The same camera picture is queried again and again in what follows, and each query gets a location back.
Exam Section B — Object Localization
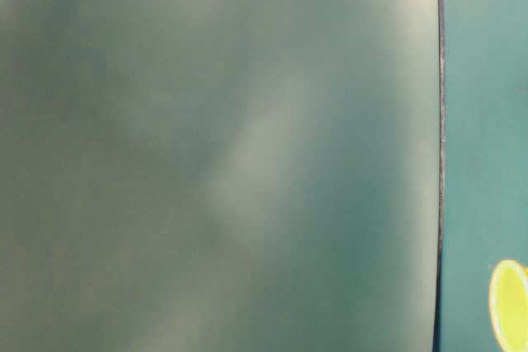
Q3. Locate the grey blurry foreground panel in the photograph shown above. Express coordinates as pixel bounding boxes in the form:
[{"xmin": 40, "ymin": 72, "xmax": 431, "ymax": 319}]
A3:
[{"xmin": 1, "ymin": 0, "xmax": 439, "ymax": 351}]

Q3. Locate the yellow rimmed orange cup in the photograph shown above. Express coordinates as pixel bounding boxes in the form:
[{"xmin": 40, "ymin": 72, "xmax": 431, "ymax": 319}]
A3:
[{"xmin": 488, "ymin": 260, "xmax": 527, "ymax": 352}]

